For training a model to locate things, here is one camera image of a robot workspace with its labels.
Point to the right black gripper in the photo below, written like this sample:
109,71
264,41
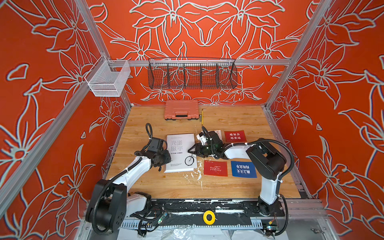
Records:
199,147

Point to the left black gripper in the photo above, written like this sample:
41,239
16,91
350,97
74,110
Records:
168,157

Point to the white photo album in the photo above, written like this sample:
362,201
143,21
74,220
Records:
181,159

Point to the white card red chinese text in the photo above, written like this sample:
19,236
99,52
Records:
219,133

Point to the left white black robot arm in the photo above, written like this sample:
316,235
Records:
111,203

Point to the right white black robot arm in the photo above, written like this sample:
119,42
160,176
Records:
271,158

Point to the red card white script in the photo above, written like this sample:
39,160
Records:
215,168

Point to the red plastic tool case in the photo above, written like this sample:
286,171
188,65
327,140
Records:
182,109

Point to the red card top row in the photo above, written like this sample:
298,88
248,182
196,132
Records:
235,136

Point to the blue card white text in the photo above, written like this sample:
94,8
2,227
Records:
243,169

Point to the yellow tape roll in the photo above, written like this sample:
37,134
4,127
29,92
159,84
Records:
209,217

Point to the white mesh basket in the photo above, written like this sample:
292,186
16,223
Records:
108,78

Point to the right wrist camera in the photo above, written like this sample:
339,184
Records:
202,139

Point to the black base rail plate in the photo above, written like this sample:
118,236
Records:
231,214

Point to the black wire basket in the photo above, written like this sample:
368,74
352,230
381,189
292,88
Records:
181,73

